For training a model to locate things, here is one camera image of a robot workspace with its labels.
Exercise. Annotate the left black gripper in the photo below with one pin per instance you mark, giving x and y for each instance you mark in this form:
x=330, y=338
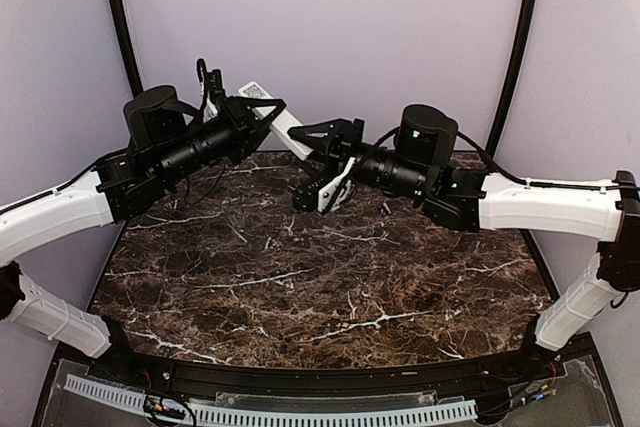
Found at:
x=249, y=131

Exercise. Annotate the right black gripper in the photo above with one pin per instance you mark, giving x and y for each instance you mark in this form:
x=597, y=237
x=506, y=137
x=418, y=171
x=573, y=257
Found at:
x=339, y=134

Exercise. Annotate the white remote control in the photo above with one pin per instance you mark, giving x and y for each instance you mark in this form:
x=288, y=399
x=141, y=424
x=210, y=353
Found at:
x=281, y=124

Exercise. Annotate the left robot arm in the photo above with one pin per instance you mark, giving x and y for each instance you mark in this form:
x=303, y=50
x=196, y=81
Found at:
x=169, y=141

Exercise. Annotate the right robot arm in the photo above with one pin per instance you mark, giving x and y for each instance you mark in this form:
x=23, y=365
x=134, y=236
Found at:
x=418, y=168

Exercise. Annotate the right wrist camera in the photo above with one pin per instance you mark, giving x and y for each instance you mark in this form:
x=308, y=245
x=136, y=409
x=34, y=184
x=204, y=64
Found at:
x=321, y=191

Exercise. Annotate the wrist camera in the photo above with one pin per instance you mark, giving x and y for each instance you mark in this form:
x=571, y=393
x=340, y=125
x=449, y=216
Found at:
x=211, y=87
x=321, y=191

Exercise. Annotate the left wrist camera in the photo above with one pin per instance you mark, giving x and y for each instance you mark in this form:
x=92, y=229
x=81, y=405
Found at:
x=211, y=87

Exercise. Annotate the left black frame post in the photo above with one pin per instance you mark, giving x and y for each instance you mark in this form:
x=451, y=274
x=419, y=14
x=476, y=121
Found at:
x=123, y=36

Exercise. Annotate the black frame post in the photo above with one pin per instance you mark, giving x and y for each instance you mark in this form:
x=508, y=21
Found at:
x=123, y=36
x=512, y=74

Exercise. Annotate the black front rail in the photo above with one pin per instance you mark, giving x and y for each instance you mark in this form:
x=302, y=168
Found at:
x=481, y=377

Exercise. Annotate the right black frame post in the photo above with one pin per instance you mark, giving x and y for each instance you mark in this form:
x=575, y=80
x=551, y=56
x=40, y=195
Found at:
x=512, y=74

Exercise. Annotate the white slotted cable duct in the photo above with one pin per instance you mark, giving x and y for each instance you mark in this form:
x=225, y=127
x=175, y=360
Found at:
x=233, y=409

